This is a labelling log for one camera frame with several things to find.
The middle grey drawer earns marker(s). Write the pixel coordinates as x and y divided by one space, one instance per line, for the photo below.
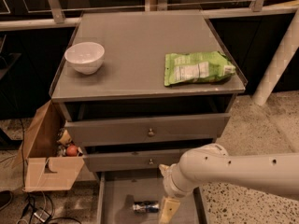
132 160

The green chip bag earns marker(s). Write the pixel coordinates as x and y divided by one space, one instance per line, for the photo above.
197 67

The red apple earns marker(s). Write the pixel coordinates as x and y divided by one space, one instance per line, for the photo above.
72 151

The metal railing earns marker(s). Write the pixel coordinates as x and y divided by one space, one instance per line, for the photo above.
18 14

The white ceramic bowl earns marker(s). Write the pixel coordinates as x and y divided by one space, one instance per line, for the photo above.
85 57

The silver blue redbull can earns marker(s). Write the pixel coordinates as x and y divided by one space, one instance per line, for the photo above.
146 207

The grey drawer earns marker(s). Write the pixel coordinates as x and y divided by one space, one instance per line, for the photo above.
132 160
119 190
107 132

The bottom grey drawer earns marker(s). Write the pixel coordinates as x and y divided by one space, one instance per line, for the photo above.
119 190

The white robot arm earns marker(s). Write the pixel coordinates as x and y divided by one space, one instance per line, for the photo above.
271 173

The top grey drawer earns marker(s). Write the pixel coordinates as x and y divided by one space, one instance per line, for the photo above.
107 132

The brown cardboard box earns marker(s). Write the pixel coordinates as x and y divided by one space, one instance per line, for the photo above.
45 170

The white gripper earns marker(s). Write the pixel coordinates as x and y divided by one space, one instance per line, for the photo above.
169 184

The yellow snack packet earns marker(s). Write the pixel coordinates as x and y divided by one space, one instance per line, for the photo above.
64 138

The grey drawer cabinet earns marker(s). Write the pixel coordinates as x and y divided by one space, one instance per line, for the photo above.
130 84

